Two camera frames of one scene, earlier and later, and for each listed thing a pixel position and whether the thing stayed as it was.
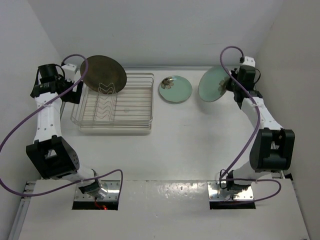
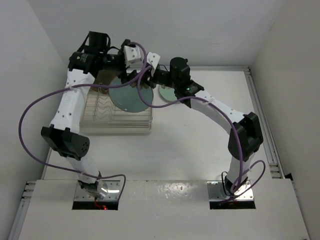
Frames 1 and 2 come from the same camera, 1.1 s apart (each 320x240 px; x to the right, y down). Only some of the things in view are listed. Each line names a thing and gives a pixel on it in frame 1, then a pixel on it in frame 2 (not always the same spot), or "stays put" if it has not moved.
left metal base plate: [112, 186] stays put
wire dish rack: [129, 110] stays put
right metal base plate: [216, 193] stays put
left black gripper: [73, 97] to [128, 77]
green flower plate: [212, 85] to [126, 98]
